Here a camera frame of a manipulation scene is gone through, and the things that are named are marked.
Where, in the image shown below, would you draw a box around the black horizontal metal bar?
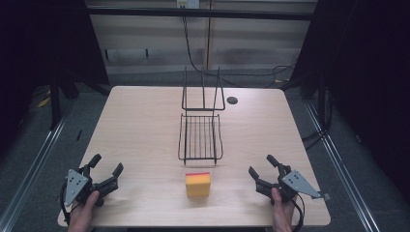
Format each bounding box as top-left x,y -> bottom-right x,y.
86,7 -> 316,21

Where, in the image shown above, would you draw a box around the yellow sponge with red top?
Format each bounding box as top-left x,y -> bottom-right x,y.
185,171 -> 212,198

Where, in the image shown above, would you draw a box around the white wall socket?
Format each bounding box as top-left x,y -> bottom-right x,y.
176,0 -> 201,10

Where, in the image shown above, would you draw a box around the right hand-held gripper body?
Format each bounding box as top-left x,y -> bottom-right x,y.
270,163 -> 332,206

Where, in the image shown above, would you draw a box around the long black wall cable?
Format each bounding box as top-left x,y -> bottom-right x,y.
181,7 -> 296,79

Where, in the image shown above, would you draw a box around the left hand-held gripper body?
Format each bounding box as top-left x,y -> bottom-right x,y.
63,163 -> 112,208

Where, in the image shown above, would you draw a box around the dark curtain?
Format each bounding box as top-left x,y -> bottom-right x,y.
288,0 -> 410,207
0,0 -> 111,159

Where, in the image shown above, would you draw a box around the person's right hand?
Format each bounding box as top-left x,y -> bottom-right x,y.
270,187 -> 297,232

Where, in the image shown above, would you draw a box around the black floor cables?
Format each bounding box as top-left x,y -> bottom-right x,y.
300,86 -> 336,152

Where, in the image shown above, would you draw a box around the yellow floor tape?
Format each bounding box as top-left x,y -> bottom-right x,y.
37,91 -> 52,108

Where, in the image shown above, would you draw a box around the black wire rack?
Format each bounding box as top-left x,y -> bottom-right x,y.
177,66 -> 226,166

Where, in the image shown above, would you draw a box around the black metal stand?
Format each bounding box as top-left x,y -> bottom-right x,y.
48,69 -> 63,131

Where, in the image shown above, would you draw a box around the metal floor rail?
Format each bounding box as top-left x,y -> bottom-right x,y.
0,99 -> 77,232
304,100 -> 390,232

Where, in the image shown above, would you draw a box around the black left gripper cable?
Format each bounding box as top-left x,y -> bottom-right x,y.
59,182 -> 73,226

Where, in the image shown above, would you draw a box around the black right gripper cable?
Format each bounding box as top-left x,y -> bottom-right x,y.
290,192 -> 306,232

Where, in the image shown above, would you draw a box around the person's left hand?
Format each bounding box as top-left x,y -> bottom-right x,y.
67,189 -> 101,232

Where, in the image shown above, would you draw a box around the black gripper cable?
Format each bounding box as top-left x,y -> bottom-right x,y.
59,182 -> 73,226
290,192 -> 306,232

